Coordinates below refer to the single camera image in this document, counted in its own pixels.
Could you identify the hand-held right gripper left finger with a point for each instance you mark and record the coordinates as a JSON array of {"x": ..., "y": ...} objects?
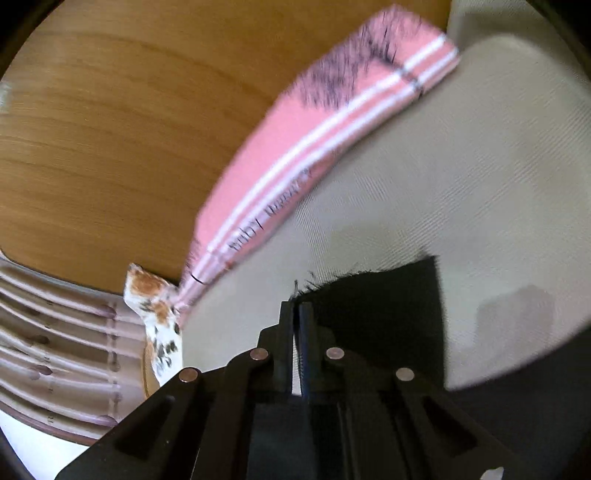
[{"x": 287, "y": 323}]

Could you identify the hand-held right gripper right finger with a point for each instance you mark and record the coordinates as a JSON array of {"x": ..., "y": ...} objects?
[{"x": 305, "y": 323}]

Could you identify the black pants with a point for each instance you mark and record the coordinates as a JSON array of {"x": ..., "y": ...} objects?
[{"x": 383, "y": 314}]

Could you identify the floral pillow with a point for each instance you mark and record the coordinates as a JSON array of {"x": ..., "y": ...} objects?
[{"x": 159, "y": 318}]

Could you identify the wooden bedside table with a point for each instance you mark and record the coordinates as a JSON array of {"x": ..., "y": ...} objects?
[{"x": 147, "y": 378}]

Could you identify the pink striped quilt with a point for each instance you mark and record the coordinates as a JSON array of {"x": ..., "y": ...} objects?
[{"x": 277, "y": 161}]

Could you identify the beige bed sheet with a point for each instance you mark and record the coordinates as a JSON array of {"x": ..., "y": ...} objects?
[{"x": 415, "y": 184}]

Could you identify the striped curtain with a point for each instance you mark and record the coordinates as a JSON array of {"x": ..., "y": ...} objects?
[{"x": 55, "y": 346}]

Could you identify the wooden headboard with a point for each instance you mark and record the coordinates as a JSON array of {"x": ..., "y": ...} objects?
[{"x": 115, "y": 138}]

